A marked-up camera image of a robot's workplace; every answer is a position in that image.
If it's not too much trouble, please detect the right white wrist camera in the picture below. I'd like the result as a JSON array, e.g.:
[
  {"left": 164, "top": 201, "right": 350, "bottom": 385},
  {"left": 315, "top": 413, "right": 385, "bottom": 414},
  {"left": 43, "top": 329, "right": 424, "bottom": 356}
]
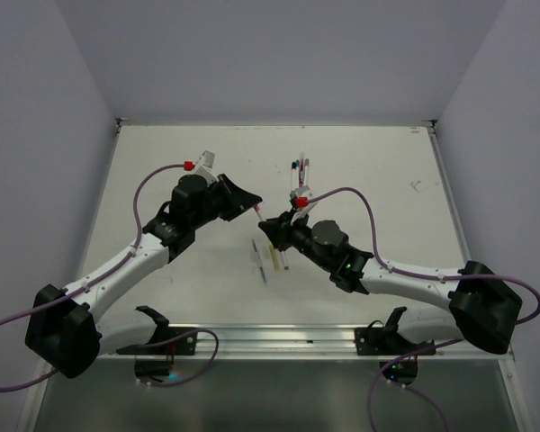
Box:
[{"left": 290, "top": 185, "right": 315, "bottom": 224}]

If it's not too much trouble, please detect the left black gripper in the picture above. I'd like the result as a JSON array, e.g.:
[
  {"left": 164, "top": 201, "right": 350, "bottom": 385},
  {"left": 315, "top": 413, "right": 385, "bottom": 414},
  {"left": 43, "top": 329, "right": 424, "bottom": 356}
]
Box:
[{"left": 189, "top": 171, "right": 257, "bottom": 228}]

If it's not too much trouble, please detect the yellow pen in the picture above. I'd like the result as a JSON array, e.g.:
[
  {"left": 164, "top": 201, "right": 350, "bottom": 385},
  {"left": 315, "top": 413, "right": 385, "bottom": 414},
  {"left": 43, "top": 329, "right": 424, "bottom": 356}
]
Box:
[{"left": 268, "top": 244, "right": 282, "bottom": 271}]

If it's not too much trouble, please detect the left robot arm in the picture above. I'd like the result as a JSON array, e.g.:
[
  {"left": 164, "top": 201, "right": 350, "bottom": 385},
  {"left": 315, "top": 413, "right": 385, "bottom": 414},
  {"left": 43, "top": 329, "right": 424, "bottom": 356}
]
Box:
[{"left": 25, "top": 175, "right": 262, "bottom": 378}]

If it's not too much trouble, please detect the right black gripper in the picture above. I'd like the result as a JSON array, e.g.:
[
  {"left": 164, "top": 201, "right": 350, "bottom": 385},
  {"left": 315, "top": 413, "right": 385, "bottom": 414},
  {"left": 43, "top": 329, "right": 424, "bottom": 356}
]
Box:
[{"left": 259, "top": 208, "right": 332, "bottom": 272}]

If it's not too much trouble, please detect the pink capped white pen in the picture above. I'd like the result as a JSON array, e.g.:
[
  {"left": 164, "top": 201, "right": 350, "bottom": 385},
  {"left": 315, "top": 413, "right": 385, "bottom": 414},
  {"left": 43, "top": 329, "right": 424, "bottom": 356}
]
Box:
[{"left": 253, "top": 205, "right": 267, "bottom": 222}]

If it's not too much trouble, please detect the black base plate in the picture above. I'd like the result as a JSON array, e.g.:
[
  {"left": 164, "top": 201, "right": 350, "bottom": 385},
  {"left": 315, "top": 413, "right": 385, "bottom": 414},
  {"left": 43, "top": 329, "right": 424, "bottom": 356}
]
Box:
[
  {"left": 116, "top": 327, "right": 196, "bottom": 356},
  {"left": 354, "top": 327, "right": 437, "bottom": 356}
]

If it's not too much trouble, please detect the aluminium mounting rail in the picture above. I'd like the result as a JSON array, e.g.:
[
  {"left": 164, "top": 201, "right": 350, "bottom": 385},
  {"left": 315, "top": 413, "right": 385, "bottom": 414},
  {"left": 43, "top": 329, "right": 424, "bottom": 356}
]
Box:
[{"left": 99, "top": 325, "right": 513, "bottom": 361}]

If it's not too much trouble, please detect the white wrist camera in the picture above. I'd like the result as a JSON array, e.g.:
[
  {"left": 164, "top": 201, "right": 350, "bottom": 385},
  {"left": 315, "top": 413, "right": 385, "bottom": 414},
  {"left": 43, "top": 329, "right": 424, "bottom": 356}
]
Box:
[
  {"left": 290, "top": 185, "right": 315, "bottom": 224},
  {"left": 183, "top": 150, "right": 218, "bottom": 184}
]

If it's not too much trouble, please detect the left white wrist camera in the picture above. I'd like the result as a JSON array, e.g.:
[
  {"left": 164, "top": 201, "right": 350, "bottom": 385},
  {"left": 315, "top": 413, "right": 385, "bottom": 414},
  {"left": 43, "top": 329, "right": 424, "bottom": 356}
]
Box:
[{"left": 183, "top": 150, "right": 218, "bottom": 184}]

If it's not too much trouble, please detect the magenta pen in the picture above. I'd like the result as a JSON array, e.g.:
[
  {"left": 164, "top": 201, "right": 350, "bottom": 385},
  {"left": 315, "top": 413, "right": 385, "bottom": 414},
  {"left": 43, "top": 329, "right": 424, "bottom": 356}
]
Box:
[{"left": 298, "top": 152, "right": 306, "bottom": 187}]

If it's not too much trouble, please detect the black capped white pen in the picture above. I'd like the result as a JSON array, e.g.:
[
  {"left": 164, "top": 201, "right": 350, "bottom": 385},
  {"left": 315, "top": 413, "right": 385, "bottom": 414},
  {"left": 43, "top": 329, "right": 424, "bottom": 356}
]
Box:
[{"left": 290, "top": 161, "right": 298, "bottom": 192}]

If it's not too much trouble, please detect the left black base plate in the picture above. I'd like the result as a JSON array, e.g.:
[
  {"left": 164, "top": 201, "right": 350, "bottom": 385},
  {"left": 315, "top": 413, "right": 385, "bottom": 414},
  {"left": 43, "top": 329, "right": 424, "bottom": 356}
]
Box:
[{"left": 116, "top": 327, "right": 196, "bottom": 356}]

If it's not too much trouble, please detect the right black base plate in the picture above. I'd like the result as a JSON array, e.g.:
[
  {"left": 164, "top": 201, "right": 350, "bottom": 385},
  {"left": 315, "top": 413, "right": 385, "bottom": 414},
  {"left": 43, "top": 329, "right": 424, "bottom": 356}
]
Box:
[{"left": 354, "top": 327, "right": 437, "bottom": 356}]

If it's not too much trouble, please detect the teal capped white pen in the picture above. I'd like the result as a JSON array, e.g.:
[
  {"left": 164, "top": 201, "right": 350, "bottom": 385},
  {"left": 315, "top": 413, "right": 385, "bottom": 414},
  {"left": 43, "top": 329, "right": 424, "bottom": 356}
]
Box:
[{"left": 295, "top": 159, "right": 300, "bottom": 188}]

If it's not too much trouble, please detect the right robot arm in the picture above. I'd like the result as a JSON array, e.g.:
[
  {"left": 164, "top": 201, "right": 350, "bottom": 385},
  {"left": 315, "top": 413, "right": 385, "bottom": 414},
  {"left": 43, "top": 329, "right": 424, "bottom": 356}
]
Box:
[{"left": 258, "top": 211, "right": 522, "bottom": 355}]

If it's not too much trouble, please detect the brown capped white pen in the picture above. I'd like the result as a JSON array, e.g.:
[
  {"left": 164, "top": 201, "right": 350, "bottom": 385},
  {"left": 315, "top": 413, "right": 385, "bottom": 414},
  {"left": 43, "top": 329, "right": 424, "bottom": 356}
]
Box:
[{"left": 280, "top": 252, "right": 290, "bottom": 270}]

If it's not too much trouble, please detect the dark purple pen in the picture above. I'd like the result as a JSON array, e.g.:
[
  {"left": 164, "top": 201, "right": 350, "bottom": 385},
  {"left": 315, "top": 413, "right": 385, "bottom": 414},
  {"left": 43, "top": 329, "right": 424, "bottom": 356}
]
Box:
[{"left": 251, "top": 239, "right": 267, "bottom": 285}]

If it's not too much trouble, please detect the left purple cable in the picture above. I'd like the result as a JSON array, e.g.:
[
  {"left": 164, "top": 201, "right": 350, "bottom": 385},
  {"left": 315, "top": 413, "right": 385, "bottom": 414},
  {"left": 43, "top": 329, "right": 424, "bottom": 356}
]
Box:
[{"left": 0, "top": 162, "right": 220, "bottom": 392}]

